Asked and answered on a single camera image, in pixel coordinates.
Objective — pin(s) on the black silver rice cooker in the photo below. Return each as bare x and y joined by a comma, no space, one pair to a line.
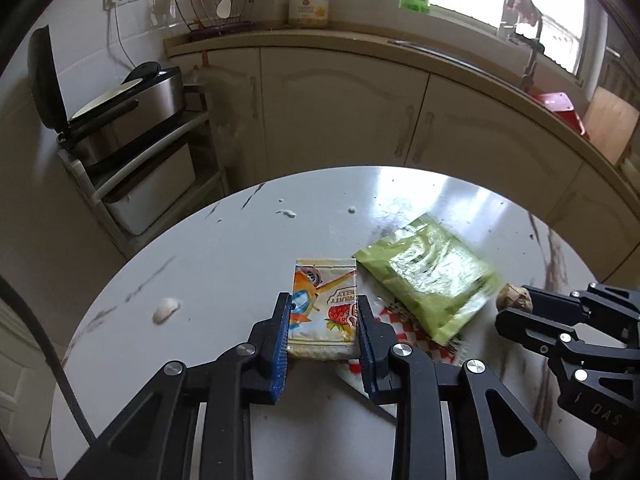
149,96

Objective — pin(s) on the garlic clove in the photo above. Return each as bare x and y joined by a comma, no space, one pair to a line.
168,307

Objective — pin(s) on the green snack wrapper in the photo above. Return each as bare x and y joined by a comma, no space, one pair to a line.
436,276

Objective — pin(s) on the brown food chunk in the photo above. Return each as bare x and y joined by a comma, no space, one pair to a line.
514,297

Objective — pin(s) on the glass jar with label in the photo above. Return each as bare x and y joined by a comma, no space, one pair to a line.
308,13

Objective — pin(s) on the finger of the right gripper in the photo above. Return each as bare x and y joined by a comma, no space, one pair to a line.
568,310
543,336

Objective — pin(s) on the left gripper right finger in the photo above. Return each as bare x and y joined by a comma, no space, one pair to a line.
442,406

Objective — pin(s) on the white rice spoon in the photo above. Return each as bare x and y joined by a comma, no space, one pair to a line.
223,10

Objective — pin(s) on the grey metal shelf rack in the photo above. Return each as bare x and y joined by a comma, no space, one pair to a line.
139,193

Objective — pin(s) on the red plastic basin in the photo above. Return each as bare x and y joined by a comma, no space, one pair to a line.
560,104

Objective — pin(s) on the white door with handle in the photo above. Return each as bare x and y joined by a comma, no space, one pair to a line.
26,390

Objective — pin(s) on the cream base cabinets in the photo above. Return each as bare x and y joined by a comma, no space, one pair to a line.
316,99

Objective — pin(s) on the wooden cutting board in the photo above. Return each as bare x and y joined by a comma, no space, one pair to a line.
610,122

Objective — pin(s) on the metal kitchen faucet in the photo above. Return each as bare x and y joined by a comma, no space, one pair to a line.
535,48

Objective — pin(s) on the kitchen window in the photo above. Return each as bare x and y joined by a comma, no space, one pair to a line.
568,32

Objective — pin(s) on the person's right hand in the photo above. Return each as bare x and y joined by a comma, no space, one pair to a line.
608,458

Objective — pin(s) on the cloth on faucet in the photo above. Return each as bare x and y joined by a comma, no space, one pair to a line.
520,11

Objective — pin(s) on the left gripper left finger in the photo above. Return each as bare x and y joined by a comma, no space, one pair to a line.
196,416

